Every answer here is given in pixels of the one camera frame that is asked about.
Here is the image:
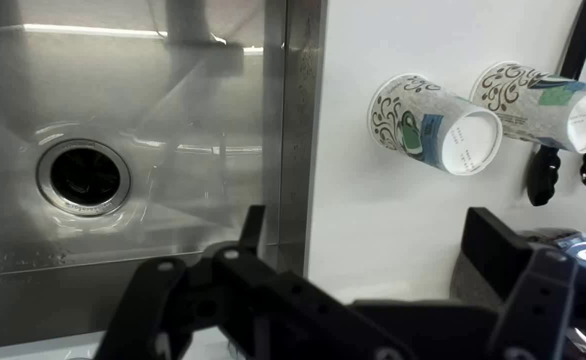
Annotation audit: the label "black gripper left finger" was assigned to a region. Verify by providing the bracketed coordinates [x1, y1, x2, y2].
[94, 204, 408, 360]

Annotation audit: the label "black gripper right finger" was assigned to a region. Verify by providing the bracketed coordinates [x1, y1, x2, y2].
[463, 206, 586, 360]

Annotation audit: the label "patterned paper cup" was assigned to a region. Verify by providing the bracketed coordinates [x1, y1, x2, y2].
[367, 71, 507, 178]
[469, 60, 586, 155]

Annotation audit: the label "black kitchen tongs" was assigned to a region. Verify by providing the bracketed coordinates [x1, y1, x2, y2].
[526, 0, 586, 207]

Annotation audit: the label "stainless steel sink basin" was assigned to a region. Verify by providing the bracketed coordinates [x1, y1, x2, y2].
[0, 0, 328, 352]

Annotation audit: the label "round metal sink drain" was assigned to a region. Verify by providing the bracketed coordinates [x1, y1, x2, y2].
[37, 136, 134, 217]

